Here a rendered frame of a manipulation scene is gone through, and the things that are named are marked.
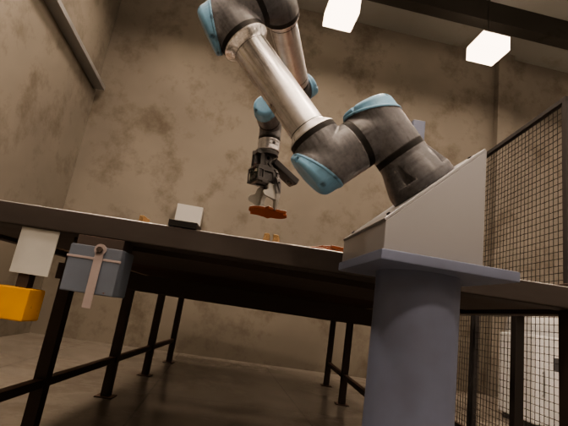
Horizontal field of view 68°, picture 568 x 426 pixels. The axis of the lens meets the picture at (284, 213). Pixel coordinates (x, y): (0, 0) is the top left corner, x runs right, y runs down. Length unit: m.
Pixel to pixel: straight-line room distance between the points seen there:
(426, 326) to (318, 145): 0.42
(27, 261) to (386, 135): 0.95
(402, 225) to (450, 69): 7.79
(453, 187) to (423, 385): 0.38
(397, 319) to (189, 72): 6.70
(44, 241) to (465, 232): 1.02
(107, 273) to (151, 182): 5.50
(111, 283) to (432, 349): 0.77
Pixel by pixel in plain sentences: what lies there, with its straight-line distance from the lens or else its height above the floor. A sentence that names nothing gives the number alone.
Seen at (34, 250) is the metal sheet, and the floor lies 0.80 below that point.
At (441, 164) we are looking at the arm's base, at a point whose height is 1.08.
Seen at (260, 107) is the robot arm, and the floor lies 1.34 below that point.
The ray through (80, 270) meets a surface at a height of 0.76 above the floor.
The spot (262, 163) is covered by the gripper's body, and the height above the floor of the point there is 1.20.
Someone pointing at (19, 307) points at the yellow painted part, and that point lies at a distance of 1.25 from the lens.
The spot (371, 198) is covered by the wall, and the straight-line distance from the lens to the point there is 6.96.
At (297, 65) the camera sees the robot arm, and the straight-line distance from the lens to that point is 1.27.
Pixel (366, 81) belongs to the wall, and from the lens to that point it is 7.73.
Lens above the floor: 0.73
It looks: 13 degrees up
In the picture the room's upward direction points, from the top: 9 degrees clockwise
